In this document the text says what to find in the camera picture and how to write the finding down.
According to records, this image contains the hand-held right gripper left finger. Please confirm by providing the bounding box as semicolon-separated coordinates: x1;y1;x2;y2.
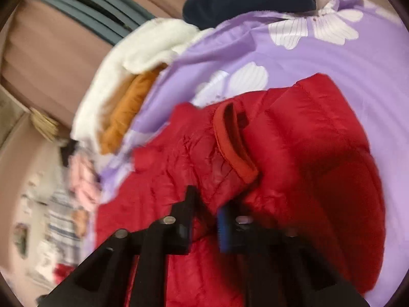
37;185;200;307

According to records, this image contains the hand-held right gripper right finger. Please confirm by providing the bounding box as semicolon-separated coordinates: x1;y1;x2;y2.
217;205;368;307

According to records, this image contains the red puffer jacket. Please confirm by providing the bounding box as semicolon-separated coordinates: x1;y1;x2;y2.
94;73;385;307

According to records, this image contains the pink clothing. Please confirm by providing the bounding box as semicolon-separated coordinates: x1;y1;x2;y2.
69;153;100;212

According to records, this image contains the striped cloth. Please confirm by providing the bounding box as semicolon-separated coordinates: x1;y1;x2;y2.
47;188;84;247

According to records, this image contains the orange garment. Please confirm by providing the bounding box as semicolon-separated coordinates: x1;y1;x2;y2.
100;65;167;155

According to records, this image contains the white fleece garment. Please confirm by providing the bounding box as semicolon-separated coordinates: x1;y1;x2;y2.
71;18;205;154

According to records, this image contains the wicker basket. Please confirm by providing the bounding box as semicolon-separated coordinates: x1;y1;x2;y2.
30;106;61;142

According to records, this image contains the purple floral bedsheet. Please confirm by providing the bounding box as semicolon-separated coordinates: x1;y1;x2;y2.
96;0;409;307

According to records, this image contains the beige curtain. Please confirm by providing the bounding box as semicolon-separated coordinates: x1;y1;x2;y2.
0;0;192;128

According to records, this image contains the navy blue garment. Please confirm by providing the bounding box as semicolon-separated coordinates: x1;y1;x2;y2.
182;0;317;30

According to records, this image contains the teal curtain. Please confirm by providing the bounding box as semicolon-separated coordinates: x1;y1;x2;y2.
27;0;157;46

